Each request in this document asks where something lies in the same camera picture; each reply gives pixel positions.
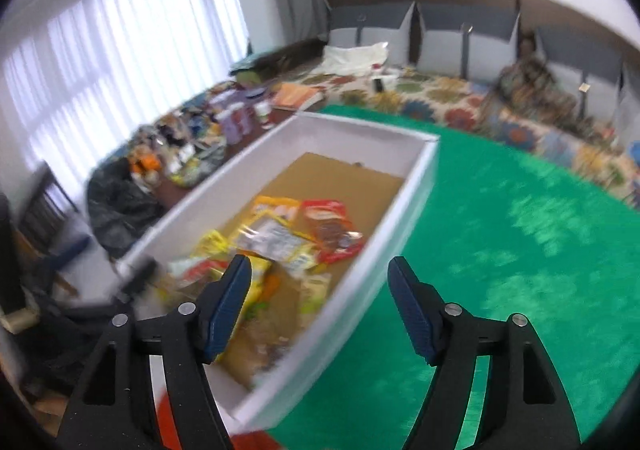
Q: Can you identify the orange snack packet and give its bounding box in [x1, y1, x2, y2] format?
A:
[250, 195, 302, 222]

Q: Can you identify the grey cushion far left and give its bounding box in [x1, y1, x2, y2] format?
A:
[329, 1, 416, 66]

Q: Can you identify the white pillow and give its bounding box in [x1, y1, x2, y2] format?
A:
[314, 42, 388, 76]

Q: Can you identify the orange book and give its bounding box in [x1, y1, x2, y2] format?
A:
[270, 82, 324, 112]

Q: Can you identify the long yellow snack packet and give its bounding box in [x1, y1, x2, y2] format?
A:
[191, 211, 321, 277]

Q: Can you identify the dark patterned cloth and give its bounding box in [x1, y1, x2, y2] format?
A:
[496, 34, 594, 141]

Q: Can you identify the grey cushion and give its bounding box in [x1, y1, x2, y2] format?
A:
[535, 25, 623, 124]
[418, 3, 518, 84]
[329, 1, 416, 66]

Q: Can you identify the white pill bottle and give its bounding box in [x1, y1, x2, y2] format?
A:
[254, 101, 273, 129]

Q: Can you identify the black garbage bag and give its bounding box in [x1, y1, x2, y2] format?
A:
[86, 157, 165, 260]

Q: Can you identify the white cardboard box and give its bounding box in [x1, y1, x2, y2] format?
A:
[116, 113, 439, 435]

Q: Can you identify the purple canister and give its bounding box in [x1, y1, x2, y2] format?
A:
[216, 108, 242, 145]

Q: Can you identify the red fish snack packet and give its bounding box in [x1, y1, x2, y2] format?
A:
[302, 199, 364, 265]

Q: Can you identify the orange red stool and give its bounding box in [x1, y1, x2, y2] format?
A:
[156, 392, 283, 450]

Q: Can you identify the floral sofa cover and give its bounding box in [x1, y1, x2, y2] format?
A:
[283, 66, 639, 209]

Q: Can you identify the wooden chair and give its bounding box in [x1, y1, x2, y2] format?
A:
[14, 163, 79, 270]

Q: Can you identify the beige snack packet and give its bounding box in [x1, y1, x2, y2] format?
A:
[298, 273, 332, 315]

